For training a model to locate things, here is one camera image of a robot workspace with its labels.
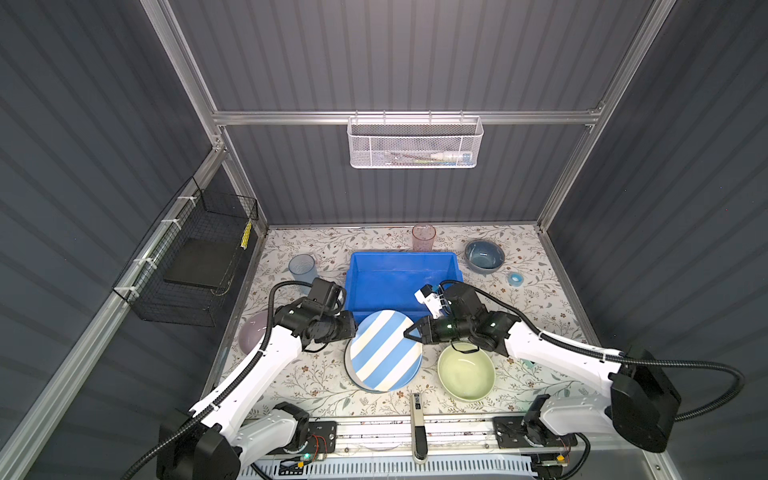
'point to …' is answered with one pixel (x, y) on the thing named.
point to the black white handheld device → (418, 432)
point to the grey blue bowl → (484, 256)
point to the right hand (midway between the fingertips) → (407, 337)
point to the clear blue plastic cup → (303, 269)
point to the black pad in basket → (202, 262)
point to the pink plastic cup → (423, 237)
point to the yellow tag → (246, 234)
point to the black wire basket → (191, 213)
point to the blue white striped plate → (382, 358)
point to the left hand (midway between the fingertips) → (352, 328)
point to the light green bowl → (466, 376)
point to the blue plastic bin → (386, 281)
